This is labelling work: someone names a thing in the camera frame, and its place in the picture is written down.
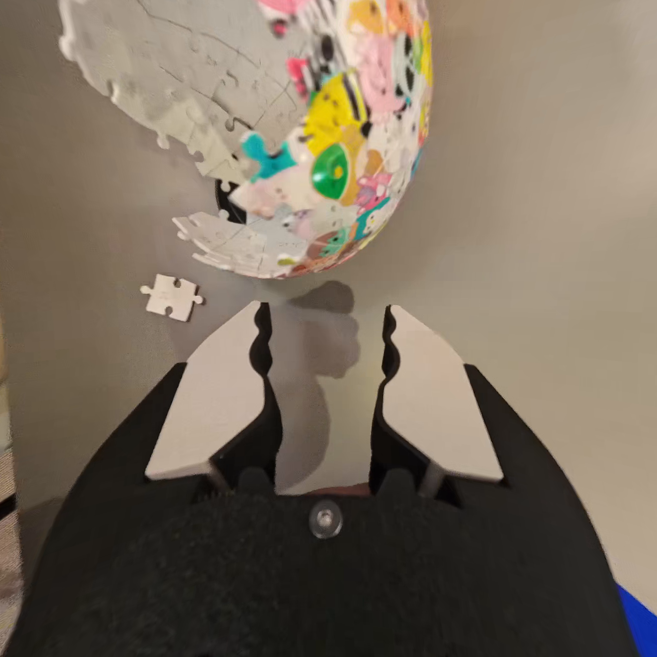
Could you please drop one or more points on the blue plastic bin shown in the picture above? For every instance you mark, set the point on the blue plastic bin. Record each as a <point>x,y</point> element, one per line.
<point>639,614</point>

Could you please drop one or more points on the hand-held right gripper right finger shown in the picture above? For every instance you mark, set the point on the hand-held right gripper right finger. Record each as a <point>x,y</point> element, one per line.
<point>441,411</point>

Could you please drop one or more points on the colourful puzzle ball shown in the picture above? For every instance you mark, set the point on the colourful puzzle ball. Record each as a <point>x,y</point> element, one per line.
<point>349,123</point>

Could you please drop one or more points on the black ball stand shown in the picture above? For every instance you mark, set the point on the black ball stand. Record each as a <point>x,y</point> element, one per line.
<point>231,203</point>

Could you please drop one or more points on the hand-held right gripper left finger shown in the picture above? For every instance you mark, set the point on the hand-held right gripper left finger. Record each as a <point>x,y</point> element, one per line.
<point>205,411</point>

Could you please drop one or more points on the white puzzle piece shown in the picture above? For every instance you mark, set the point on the white puzzle piece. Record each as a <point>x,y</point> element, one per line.
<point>172,298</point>

